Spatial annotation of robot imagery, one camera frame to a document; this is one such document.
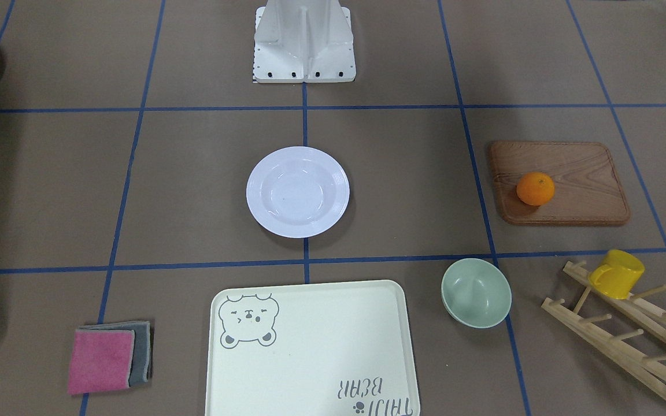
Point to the cream bear tray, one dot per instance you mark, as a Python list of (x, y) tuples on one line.
[(311, 349)]

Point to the pink cloth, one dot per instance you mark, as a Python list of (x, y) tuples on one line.
[(101, 361)]

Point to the wooden tray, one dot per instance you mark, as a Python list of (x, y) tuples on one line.
[(588, 190)]

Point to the white round plate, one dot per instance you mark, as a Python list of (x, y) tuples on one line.
[(297, 192)]

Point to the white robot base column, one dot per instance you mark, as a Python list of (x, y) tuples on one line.
[(303, 42)]

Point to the wooden mug rack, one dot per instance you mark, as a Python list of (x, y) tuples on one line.
[(641, 352)]

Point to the orange fruit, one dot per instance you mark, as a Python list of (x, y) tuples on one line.
[(535, 188)]

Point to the grey cloth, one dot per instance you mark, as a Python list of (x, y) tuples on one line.
[(141, 359)]

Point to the yellow mug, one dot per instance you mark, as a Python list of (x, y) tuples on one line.
[(617, 274)]

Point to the green bowl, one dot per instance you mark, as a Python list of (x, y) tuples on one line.
[(476, 293)]

